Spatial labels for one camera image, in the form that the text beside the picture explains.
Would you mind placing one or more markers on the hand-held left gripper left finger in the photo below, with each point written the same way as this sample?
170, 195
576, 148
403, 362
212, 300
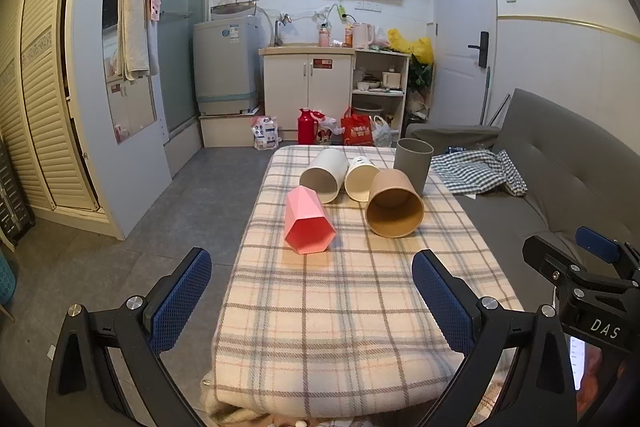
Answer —
182, 302

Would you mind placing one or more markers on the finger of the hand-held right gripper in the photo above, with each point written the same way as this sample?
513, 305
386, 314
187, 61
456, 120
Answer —
550, 257
595, 244

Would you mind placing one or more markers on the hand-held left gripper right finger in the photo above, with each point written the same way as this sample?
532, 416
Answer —
442, 302

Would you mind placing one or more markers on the pink hexagonal cup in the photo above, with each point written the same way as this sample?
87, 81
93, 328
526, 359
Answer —
305, 217

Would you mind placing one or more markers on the brown cup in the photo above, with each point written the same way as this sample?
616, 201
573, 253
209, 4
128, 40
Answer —
387, 182

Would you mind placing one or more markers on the dark grey cup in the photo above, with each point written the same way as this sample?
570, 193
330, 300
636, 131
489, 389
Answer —
412, 167

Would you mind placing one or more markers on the cream paper cup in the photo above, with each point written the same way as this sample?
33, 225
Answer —
360, 182

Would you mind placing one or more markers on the light grey cup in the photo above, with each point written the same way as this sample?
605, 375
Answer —
325, 172

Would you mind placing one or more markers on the plaid blanket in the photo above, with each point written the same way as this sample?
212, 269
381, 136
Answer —
340, 307

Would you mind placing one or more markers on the grey sofa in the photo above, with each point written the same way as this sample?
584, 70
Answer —
550, 147

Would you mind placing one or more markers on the blue checked cloth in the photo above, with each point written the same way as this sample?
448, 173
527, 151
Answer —
475, 174

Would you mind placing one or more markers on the cream platform step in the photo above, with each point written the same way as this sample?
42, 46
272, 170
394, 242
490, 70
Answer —
225, 129

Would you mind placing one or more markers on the white plastic bag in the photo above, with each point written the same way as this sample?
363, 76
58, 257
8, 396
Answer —
382, 134

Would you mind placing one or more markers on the blue basket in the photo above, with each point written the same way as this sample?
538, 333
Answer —
5, 277

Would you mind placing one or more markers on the white pink printed package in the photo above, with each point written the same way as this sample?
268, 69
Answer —
266, 134

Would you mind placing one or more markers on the red shopping bag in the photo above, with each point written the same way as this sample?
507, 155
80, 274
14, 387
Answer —
357, 132

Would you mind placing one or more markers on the black crate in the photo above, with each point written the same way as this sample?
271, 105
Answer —
12, 202

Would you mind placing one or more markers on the white cartoon printed bag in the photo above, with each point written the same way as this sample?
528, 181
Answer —
326, 132

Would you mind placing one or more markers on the pink basin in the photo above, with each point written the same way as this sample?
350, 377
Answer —
367, 109

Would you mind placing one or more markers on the white open shelf unit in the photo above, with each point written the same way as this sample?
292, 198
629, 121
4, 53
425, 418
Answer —
405, 97

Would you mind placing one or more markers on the red thermos flask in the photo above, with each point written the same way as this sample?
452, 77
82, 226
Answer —
306, 129

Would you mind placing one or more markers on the green plant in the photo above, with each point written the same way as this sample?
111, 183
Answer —
420, 77

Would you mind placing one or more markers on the cream sink cabinet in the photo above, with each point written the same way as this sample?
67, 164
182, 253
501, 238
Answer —
305, 97

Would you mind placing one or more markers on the grey washing machine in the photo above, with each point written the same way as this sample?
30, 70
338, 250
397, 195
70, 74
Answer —
225, 62

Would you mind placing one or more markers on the yellow plastic bag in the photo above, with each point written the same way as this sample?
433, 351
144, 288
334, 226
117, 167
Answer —
417, 47

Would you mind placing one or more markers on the louvred wardrobe door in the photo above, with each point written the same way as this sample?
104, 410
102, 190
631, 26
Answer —
45, 82

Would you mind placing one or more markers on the white door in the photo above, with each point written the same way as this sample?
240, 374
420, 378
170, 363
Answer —
460, 7

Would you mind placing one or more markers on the frosted glass door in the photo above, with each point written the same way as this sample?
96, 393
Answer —
180, 32

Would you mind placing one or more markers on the beige towel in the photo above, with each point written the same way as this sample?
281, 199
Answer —
131, 32

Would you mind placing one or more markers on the pink electric kettle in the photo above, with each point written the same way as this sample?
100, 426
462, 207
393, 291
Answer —
362, 36

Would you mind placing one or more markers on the orange bottle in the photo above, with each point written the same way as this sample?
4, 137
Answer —
348, 36

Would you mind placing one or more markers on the pink bottle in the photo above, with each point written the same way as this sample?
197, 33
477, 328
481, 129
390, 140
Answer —
324, 38

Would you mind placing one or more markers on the metal faucet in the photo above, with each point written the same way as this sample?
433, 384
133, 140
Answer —
281, 24

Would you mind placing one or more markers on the wall mirror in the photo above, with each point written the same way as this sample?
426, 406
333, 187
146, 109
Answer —
112, 107

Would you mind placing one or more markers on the white wall socket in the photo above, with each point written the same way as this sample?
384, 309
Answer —
369, 6

